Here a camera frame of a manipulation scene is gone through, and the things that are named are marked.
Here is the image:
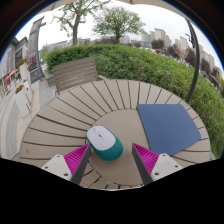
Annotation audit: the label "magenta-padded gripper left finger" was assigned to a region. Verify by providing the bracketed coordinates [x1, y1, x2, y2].
[40, 143, 92, 186]

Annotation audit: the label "beige umbrella canopy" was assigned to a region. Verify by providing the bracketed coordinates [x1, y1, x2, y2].
[39, 0, 188, 14]

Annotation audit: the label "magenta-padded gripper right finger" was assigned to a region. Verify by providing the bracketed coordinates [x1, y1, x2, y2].
[131, 142, 184, 186]

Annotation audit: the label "grey sign pillar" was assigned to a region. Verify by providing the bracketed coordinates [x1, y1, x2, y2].
[27, 16, 47, 84]

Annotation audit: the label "white and teal computer mouse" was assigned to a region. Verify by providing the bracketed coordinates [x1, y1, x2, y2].
[85, 125, 124, 162]

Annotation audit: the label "thin-crowned tree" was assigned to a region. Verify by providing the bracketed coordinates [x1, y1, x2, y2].
[53, 0, 111, 46]

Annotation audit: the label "low white flower planter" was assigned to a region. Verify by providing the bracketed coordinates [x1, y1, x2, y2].
[14, 84, 33, 118]

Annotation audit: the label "tall white flower planter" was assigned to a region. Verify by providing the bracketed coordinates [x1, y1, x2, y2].
[17, 58, 32, 83]

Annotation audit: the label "distant apartment buildings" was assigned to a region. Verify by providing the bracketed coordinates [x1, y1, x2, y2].
[139, 27, 218, 72]

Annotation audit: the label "blue mouse pad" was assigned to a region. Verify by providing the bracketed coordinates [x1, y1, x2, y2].
[136, 103, 203, 157]

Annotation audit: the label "slatted wooden chair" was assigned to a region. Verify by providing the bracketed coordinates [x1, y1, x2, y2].
[51, 56, 108, 96]

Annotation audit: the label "curved black umbrella pole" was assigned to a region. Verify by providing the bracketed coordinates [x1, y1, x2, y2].
[184, 18, 201, 105]

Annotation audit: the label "round-crowned tree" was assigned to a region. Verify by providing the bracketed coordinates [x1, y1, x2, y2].
[92, 5, 146, 44]

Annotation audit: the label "green hedge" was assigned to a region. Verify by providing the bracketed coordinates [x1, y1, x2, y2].
[44, 43, 224, 160]

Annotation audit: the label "storefront building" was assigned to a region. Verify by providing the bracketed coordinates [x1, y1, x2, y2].
[0, 36, 30, 101]

